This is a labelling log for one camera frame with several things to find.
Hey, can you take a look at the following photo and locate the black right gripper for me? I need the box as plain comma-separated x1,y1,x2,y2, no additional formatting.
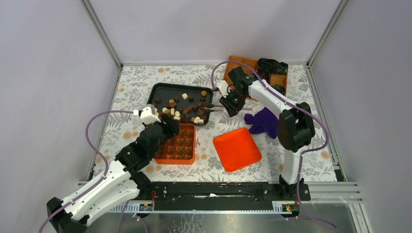
219,89,247,118

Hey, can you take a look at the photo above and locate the metal tongs white handle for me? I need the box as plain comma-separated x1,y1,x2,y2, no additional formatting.
197,102,253,114

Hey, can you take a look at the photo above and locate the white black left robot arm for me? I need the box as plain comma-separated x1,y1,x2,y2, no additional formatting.
46,113,179,233

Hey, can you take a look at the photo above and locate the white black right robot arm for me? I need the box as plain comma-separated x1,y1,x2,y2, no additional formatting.
214,67,315,200

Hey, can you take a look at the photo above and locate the orange chocolate box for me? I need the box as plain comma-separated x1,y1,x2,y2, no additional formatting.
154,124,196,165

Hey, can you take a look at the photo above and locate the black chocolate tray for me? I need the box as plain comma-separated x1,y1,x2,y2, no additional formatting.
147,83,213,125

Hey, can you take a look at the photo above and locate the purple cloth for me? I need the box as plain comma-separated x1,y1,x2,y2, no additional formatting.
244,107,279,139

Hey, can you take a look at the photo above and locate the orange box lid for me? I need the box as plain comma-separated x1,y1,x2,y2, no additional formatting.
213,128,262,172

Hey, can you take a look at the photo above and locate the orange compartment organizer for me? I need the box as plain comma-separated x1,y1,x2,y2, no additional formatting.
229,55,288,96

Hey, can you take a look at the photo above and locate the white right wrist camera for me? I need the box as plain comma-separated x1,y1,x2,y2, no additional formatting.
215,80,230,98

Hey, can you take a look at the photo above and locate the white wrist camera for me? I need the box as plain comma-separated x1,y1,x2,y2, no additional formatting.
137,104,160,125
215,80,230,98

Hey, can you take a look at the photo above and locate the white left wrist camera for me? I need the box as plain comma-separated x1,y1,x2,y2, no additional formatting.
137,104,160,125

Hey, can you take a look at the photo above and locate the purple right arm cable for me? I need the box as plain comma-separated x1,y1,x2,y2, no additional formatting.
210,60,339,232

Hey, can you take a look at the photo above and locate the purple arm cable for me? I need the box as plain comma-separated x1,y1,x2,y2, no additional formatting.
38,110,139,233
210,60,339,232

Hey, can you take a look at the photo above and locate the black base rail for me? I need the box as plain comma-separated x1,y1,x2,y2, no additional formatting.
133,182,311,212

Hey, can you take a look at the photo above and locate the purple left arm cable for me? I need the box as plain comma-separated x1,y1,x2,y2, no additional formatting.
38,110,139,233

